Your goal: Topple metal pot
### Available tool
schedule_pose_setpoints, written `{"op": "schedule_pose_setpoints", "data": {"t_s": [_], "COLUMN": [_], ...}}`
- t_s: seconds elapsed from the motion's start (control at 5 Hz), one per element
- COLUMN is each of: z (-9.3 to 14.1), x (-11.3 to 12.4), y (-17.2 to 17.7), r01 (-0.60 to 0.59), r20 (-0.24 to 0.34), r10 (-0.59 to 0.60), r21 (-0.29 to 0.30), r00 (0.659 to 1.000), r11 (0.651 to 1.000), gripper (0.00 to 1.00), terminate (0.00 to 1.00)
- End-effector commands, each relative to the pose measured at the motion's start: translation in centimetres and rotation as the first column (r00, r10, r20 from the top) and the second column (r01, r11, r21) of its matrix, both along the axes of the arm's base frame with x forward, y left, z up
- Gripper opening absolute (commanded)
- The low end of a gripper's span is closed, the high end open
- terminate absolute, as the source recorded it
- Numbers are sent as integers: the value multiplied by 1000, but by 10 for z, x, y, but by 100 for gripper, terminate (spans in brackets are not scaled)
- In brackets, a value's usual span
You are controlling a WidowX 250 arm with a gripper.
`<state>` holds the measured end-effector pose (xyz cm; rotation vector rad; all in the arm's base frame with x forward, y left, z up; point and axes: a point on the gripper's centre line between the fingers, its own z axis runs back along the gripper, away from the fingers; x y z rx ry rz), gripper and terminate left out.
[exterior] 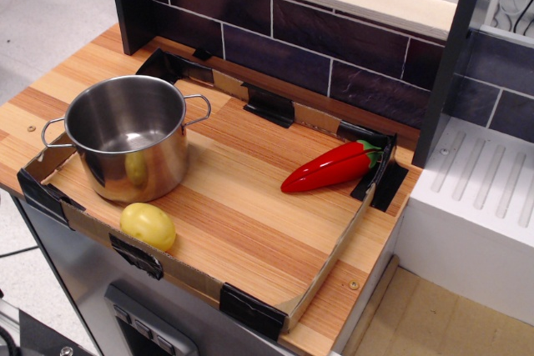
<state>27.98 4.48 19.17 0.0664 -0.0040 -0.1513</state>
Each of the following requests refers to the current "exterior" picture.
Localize red plastic chili pepper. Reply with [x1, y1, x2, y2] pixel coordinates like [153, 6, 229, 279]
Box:
[280, 140, 383, 193]

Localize white sink drainboard unit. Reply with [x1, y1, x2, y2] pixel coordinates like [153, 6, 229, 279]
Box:
[395, 118, 533, 323]

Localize toy oven control panel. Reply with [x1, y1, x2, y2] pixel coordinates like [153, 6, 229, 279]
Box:
[104, 285, 199, 356]

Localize stainless steel pot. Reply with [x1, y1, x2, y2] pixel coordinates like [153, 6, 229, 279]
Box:
[59, 75, 191, 203]

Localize cardboard fence with black tape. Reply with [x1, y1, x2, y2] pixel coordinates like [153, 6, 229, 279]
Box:
[7, 46, 421, 355]

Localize dark grey left cabinet post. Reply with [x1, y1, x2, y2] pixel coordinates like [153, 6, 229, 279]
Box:
[114, 0, 157, 56]

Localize dark grey right cabinet post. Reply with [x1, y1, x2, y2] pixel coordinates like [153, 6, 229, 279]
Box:
[412, 0, 488, 168]

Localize yellow plastic potato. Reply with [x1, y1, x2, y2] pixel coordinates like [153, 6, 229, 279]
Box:
[119, 203, 176, 252]

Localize dark grey cabinet post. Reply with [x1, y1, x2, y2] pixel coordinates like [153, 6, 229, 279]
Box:
[114, 0, 157, 56]
[412, 0, 488, 168]

